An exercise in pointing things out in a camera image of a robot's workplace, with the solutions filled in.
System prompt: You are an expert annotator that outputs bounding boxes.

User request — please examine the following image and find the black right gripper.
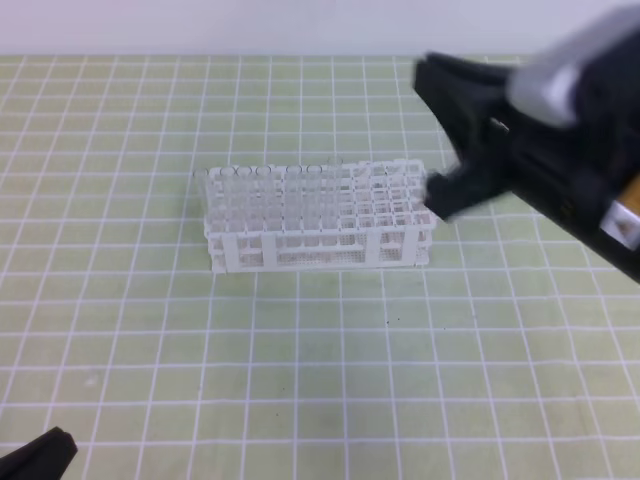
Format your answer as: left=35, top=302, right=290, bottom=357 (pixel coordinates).
left=413, top=52, right=639, bottom=235

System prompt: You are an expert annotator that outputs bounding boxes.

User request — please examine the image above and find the racked test tube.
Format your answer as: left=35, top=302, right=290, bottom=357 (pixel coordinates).
left=304, top=165, right=326, bottom=231
left=256, top=165, right=279, bottom=231
left=220, top=166, right=241, bottom=233
left=236, top=166, right=256, bottom=232
left=284, top=165, right=305, bottom=232

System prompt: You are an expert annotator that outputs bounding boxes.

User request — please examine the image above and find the white plastic test tube rack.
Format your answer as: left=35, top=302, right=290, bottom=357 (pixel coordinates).
left=193, top=159, right=437, bottom=273

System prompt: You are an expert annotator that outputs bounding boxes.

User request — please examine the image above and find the clear glass test tube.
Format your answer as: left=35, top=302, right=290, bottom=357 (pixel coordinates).
left=323, top=156, right=343, bottom=230

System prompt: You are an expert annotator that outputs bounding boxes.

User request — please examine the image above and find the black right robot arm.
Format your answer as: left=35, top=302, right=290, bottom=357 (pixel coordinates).
left=413, top=53, right=639, bottom=280

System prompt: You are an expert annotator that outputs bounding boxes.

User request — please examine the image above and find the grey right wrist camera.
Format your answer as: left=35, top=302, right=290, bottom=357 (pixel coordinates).
left=506, top=4, right=639, bottom=128

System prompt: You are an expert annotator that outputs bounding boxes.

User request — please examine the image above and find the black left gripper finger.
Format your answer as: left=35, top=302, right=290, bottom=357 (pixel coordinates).
left=1, top=427, right=78, bottom=480

